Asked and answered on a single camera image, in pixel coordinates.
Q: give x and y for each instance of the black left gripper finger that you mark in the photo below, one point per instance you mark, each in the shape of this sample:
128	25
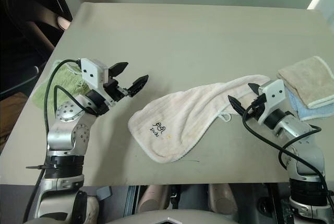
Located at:
118	69
138	84

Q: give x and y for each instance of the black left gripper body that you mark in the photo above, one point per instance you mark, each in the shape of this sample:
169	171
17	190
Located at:
116	91

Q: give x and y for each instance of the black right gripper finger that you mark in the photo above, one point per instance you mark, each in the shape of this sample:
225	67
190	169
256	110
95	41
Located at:
255	88
237	105

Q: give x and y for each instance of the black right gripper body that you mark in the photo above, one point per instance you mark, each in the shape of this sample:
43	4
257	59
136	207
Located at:
259	102

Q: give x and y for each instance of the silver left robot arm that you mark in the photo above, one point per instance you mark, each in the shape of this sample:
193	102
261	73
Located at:
62	135

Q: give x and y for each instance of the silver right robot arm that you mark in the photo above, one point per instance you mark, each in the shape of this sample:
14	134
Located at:
300	130

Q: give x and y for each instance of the light blue folded towel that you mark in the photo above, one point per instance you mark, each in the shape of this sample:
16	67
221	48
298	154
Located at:
304	110

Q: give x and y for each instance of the pale pink embroidered towel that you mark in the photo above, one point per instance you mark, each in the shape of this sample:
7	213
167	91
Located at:
180	114

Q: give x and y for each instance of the beige folded towel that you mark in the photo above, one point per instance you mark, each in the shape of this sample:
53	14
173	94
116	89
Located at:
308	80

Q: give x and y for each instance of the green towel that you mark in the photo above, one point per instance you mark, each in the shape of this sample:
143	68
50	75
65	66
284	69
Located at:
62	85

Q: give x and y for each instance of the pale pink rounded object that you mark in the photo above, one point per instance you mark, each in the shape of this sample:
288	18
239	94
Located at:
64	23

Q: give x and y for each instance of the beige rounded robot leg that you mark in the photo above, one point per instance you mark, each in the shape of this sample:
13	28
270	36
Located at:
152	198
221	195

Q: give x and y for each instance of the black chair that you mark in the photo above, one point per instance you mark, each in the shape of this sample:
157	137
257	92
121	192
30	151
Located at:
26	2

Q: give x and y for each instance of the grey robot torso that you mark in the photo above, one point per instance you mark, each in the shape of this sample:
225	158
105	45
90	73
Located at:
169	217

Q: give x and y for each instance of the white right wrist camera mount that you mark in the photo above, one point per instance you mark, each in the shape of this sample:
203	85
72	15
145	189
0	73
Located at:
274	96

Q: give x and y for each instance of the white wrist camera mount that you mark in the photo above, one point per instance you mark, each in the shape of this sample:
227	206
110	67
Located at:
91	71
274	96

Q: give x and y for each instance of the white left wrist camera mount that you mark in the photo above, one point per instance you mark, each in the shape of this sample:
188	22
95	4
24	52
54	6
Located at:
91	71

